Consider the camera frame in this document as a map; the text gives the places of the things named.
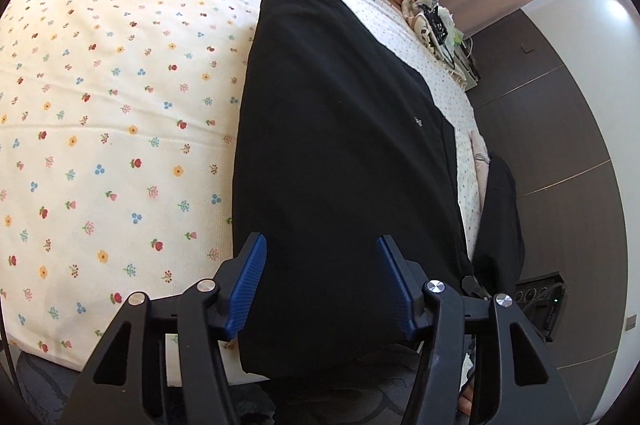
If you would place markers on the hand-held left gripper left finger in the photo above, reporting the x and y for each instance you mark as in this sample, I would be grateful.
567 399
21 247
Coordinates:
247 285

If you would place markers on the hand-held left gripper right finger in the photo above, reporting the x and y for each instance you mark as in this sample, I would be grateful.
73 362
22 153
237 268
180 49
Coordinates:
397 285

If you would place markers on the black jacket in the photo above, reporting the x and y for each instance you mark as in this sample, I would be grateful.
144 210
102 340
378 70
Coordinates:
340 130

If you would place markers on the person's black trouser leg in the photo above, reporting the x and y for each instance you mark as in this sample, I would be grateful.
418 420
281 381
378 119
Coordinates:
502 215

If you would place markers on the person's bare foot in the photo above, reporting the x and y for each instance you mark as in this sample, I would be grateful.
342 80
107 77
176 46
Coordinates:
466 402

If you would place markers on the black box with round holes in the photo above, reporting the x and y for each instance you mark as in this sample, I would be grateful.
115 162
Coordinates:
547 305

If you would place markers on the floral print bed sheet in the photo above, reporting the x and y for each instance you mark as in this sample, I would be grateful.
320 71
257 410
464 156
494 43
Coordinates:
125 55

